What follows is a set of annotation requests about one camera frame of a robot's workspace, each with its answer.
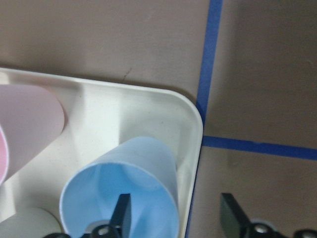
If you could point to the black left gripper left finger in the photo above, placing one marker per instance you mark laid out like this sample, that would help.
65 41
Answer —
120 222

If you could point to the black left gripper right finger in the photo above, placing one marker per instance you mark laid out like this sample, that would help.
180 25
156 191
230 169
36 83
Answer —
234 222

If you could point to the light blue plastic cup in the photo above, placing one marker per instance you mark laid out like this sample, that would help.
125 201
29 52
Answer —
143 167

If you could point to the cream plastic cup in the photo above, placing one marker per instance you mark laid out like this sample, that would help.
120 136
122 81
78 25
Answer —
29 223

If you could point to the pink plastic cup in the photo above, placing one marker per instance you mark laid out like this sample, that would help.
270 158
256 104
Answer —
31 118

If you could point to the cream serving tray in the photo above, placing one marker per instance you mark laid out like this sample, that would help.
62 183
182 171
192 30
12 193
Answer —
99 116

